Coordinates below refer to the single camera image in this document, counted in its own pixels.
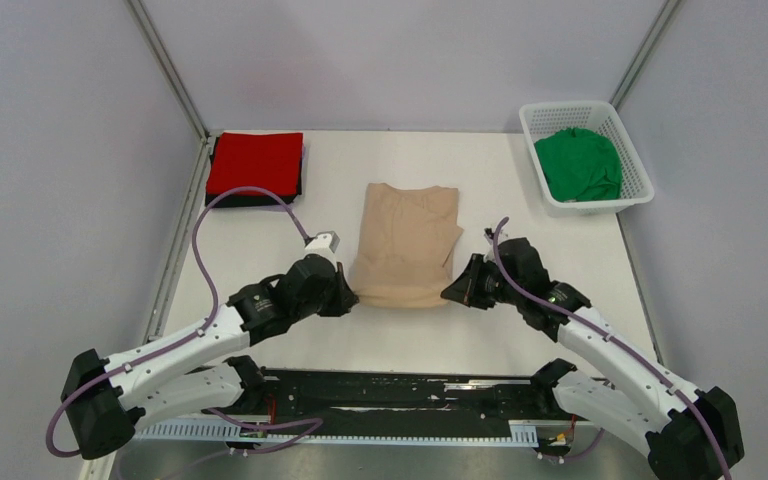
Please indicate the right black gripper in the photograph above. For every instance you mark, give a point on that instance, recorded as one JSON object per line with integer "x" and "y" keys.
{"x": 465, "y": 288}

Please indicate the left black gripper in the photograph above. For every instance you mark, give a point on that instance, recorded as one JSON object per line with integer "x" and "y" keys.
{"x": 345, "y": 297}

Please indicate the beige t shirt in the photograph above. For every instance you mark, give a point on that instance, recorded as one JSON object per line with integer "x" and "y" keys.
{"x": 406, "y": 245}

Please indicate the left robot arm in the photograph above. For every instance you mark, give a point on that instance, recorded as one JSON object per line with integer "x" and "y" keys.
{"x": 106, "y": 400}

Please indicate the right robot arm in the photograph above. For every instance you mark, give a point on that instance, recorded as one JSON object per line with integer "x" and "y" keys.
{"x": 681, "y": 430}

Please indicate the green t shirt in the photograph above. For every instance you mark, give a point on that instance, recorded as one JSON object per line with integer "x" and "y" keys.
{"x": 580, "y": 165}

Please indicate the folded red t shirt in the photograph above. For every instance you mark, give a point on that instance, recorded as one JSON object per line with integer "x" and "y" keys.
{"x": 256, "y": 164}

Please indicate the white plastic basket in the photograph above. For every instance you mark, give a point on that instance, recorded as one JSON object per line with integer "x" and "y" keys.
{"x": 541, "y": 120}

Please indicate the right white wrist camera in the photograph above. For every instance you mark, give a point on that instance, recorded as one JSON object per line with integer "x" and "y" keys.
{"x": 489, "y": 235}

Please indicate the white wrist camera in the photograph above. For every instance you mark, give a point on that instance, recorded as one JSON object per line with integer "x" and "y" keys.
{"x": 489, "y": 235}
{"x": 323, "y": 244}

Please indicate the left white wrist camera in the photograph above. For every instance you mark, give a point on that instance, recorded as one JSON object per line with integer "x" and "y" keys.
{"x": 323, "y": 244}

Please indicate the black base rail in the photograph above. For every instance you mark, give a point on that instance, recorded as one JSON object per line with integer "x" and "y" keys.
{"x": 374, "y": 404}

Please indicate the white slotted cable duct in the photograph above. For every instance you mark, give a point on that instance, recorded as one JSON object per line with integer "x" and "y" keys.
{"x": 520, "y": 435}

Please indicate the left aluminium frame post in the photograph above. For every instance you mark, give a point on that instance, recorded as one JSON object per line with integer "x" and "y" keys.
{"x": 160, "y": 53}

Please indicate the aluminium frame post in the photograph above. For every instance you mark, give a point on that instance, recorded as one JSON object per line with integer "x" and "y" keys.
{"x": 160, "y": 53}
{"x": 645, "y": 50}

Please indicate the right aluminium frame post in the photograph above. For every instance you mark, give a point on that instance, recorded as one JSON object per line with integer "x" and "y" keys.
{"x": 645, "y": 50}

